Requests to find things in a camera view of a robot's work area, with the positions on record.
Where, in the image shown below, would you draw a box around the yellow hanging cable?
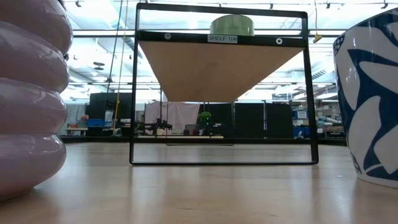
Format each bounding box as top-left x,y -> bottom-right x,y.
113,0 -> 129,131

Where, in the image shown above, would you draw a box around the black metal wooden shelf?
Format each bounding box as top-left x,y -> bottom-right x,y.
129,2 -> 320,166

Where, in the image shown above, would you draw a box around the background wooden table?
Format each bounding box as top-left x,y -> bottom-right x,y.
136,134 -> 224,140

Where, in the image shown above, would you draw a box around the blue storage bin stack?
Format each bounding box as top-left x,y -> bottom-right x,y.
291,108 -> 312,139

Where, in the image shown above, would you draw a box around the white shelf label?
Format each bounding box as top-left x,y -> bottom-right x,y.
206,34 -> 239,44

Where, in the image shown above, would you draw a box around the pale green ceramic mug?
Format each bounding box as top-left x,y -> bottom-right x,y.
210,14 -> 256,37

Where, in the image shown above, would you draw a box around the pink ribbed ceramic mug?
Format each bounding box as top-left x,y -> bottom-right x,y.
0,0 -> 74,202

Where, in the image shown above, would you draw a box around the black hanging cable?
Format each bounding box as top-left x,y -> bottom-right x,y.
105,0 -> 124,94

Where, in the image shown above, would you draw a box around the black partition panels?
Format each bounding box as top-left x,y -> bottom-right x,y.
198,102 -> 295,139

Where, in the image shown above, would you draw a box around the green potted plant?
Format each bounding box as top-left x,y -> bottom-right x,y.
198,111 -> 213,136

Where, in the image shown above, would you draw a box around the blue white floral mug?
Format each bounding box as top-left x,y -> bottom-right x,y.
331,8 -> 398,190

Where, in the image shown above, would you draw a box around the white hanging cloth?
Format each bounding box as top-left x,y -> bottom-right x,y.
144,101 -> 201,131

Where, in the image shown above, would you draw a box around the yellow hanging plug cord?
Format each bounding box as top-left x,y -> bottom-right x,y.
312,0 -> 323,44

